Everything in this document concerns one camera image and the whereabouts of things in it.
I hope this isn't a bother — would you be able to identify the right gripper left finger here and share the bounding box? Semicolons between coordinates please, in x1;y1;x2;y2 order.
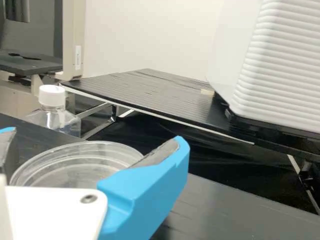
0;126;17;168

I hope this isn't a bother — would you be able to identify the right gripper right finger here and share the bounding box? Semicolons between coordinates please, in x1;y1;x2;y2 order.
97;135;191;240

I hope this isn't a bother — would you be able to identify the petri dish lid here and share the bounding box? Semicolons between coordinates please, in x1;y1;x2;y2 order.
9;140;145;188

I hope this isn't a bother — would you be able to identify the petri dish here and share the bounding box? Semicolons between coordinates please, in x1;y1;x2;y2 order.
23;146;132;188

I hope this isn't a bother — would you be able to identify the white-capped bottle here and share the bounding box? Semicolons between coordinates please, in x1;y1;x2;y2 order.
24;84;82;138

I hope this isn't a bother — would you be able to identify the black platform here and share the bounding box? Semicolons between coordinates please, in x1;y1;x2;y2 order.
0;112;320;240
58;68;320;216

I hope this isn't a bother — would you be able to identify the cream microscope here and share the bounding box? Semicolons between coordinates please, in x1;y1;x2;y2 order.
0;0;86;115

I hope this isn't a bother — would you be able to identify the incubator door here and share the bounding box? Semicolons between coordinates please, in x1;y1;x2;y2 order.
229;0;320;138

